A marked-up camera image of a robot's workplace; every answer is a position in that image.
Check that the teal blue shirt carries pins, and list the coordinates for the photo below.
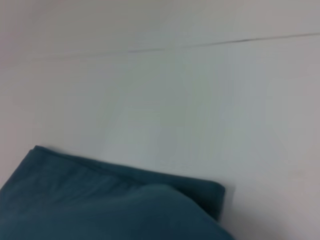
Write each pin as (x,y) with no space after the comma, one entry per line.
(100,200)

